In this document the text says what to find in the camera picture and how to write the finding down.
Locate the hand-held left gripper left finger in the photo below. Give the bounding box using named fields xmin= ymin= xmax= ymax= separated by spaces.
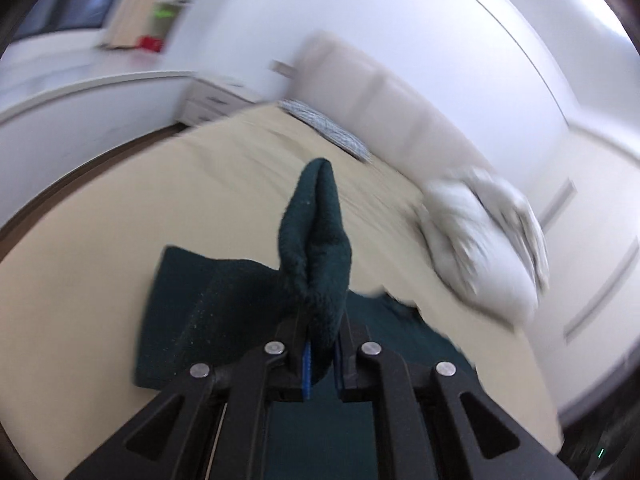
xmin=65 ymin=310 xmax=313 ymax=480

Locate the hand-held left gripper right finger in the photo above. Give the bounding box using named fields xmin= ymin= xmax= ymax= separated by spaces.
xmin=337 ymin=311 xmax=591 ymax=480

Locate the dark green fleece garment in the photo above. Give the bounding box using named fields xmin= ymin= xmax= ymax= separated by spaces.
xmin=134 ymin=157 xmax=481 ymax=480

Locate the white pillow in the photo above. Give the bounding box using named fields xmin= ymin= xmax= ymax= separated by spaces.
xmin=417 ymin=180 xmax=541 ymax=330

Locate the bed with beige sheet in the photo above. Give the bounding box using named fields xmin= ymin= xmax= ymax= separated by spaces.
xmin=0 ymin=100 xmax=566 ymax=480

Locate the white duvet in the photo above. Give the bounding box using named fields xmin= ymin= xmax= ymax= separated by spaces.
xmin=465 ymin=165 xmax=551 ymax=291

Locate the zebra print pillow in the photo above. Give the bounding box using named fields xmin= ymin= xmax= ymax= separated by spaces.
xmin=277 ymin=99 xmax=373 ymax=162

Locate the cream padded headboard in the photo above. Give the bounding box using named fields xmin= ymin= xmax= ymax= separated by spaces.
xmin=292 ymin=30 xmax=531 ymax=196

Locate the white nightstand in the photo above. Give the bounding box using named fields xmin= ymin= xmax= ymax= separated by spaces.
xmin=177 ymin=77 xmax=266 ymax=126

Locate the white window ledge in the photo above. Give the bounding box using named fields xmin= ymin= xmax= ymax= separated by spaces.
xmin=0 ymin=40 xmax=196 ymax=211

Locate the beige curtain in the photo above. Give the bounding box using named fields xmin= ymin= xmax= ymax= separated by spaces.
xmin=107 ymin=0 xmax=166 ymax=51

